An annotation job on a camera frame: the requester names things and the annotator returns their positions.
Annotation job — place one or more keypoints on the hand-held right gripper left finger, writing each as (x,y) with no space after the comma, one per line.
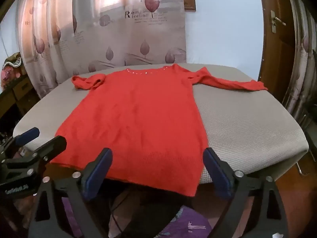
(99,171)

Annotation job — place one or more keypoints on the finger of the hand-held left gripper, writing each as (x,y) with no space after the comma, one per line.
(53,145)
(27,135)

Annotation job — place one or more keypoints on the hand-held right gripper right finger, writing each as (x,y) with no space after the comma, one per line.
(218,173)

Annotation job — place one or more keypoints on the red sweater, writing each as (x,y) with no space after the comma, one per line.
(138,119)

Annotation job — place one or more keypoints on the wooden cabinet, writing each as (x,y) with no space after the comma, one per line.
(19,91)

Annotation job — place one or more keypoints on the person's purple garment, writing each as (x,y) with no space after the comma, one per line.
(178,225)

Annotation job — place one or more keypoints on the floral patterned cloth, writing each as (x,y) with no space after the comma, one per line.
(11,72)

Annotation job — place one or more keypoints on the leaf-patterned pillow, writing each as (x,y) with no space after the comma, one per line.
(111,37)

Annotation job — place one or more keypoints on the wooden door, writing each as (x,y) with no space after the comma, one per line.
(277,54)

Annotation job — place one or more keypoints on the leaf print curtain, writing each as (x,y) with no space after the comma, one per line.
(305,54)

